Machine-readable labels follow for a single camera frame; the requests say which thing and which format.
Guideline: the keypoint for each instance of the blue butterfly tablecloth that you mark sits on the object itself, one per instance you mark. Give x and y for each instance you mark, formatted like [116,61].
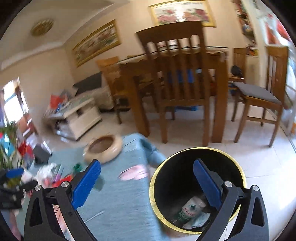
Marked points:
[121,210]

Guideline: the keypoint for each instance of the horses painting gold frame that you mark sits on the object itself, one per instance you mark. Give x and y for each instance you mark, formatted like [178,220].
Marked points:
[98,42]

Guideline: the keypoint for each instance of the white coffee table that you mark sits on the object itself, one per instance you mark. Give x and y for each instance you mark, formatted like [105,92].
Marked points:
[74,119]

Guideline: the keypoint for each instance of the near wooden dining chair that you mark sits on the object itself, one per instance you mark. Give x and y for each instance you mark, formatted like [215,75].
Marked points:
[179,65]

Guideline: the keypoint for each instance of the beige stone ashtray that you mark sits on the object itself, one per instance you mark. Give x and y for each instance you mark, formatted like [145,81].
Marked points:
[104,149]

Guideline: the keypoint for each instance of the far wooden chair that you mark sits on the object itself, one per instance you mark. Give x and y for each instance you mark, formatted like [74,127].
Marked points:
[237,71]

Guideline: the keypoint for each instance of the wooden dining table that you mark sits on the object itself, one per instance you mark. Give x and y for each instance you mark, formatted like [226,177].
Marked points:
[131,70]

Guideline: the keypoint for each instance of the peony painting gold frame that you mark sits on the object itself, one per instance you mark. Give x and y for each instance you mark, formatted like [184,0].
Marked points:
[182,11]

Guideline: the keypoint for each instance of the white tissue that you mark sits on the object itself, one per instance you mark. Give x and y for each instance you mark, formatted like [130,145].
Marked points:
[46,174]

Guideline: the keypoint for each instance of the blue plastic stool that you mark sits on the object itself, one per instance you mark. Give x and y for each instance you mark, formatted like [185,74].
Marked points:
[190,80]

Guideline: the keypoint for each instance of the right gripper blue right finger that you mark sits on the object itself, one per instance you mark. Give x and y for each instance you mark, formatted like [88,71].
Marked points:
[210,183]

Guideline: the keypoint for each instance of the wall shelf with items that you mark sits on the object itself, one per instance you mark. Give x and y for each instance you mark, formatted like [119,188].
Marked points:
[246,27]

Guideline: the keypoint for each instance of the green bottle cap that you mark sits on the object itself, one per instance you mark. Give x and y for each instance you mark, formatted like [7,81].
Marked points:
[77,168]

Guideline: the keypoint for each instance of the wooden dining chair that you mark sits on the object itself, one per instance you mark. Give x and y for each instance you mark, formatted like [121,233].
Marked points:
[179,65]
[111,72]

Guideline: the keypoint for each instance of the black gold-rimmed trash bin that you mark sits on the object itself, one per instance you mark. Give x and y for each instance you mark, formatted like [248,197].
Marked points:
[174,183]

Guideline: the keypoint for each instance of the dark sofa with lace cover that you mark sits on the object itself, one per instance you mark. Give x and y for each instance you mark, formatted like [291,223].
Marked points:
[92,86]

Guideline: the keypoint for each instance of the red plastic bag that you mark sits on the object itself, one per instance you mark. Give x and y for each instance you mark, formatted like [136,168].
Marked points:
[55,100]

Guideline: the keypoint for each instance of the clear plastic water bottle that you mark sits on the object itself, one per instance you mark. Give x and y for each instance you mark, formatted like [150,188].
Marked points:
[195,213]

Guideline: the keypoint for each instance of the cushioned wooden chair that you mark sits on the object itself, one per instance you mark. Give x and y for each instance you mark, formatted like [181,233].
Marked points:
[271,97]

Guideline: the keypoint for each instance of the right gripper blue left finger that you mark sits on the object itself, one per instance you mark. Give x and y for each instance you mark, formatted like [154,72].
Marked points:
[83,183]

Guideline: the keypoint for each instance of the gold ceiling lamp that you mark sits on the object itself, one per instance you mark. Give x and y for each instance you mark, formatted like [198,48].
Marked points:
[41,27]

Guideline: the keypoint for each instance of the black folding phone stand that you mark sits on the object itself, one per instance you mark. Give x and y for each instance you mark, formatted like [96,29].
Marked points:
[41,155]

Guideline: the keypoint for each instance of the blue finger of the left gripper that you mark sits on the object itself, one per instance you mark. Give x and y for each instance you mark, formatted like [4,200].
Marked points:
[14,173]

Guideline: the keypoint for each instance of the left wooden dining chair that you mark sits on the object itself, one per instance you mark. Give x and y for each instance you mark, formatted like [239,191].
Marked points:
[111,72]

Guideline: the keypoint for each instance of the green potted plant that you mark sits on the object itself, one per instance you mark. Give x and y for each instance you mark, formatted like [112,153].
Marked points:
[10,156]

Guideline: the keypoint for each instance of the red cigarette pack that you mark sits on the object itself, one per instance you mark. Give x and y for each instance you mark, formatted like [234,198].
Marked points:
[68,178]

